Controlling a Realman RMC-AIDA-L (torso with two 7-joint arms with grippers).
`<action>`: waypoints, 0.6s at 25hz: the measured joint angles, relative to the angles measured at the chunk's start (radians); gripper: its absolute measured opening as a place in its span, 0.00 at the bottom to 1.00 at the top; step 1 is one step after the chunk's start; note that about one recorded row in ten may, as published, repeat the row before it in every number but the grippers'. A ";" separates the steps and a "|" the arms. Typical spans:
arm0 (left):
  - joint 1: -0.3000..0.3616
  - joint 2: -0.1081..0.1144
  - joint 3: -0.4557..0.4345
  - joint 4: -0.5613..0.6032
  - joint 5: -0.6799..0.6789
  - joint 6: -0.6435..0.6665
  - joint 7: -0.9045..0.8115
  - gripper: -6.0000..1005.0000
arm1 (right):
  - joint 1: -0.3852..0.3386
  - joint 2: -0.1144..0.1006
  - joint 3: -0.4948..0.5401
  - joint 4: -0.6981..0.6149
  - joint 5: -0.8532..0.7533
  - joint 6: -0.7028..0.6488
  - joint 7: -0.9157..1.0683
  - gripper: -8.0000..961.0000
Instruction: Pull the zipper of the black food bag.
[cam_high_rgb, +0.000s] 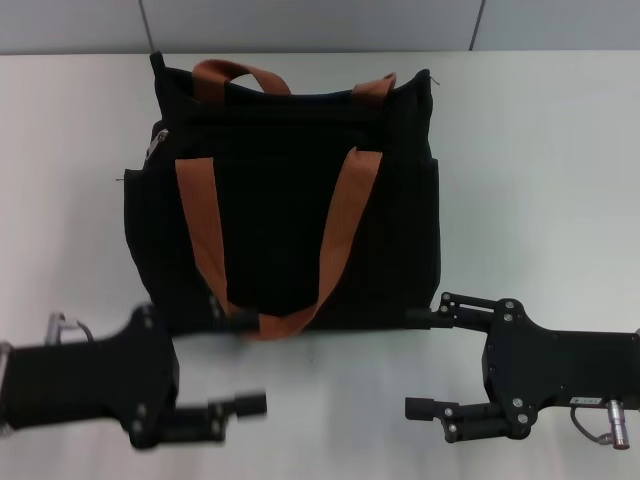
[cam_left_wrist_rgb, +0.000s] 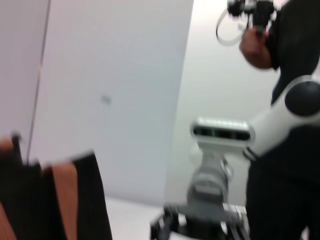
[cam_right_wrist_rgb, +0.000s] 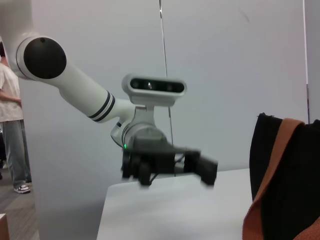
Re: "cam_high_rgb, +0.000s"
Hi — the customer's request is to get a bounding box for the right gripper cable with plug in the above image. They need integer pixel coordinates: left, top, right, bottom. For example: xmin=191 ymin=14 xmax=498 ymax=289
xmin=569 ymin=398 xmax=627 ymax=444

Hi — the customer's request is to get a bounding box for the gripper cable with plug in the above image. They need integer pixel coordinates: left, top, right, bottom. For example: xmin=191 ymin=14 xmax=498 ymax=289
xmin=569 ymin=398 xmax=627 ymax=444
xmin=45 ymin=312 xmax=94 ymax=347

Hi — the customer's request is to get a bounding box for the black bag with brown handles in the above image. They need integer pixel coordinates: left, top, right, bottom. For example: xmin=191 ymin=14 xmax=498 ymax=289
xmin=122 ymin=49 xmax=444 ymax=344

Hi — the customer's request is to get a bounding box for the silver zipper pull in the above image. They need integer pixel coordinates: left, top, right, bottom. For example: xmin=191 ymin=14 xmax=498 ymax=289
xmin=144 ymin=127 xmax=170 ymax=162

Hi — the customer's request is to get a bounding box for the left gripper cable with plug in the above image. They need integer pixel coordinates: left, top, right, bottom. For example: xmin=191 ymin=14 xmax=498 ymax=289
xmin=45 ymin=312 xmax=94 ymax=347

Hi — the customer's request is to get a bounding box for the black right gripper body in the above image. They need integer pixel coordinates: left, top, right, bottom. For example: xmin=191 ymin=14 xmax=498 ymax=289
xmin=480 ymin=298 xmax=640 ymax=441

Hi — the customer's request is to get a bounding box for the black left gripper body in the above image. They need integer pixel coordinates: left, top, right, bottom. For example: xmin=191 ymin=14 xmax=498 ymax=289
xmin=8 ymin=303 xmax=182 ymax=449

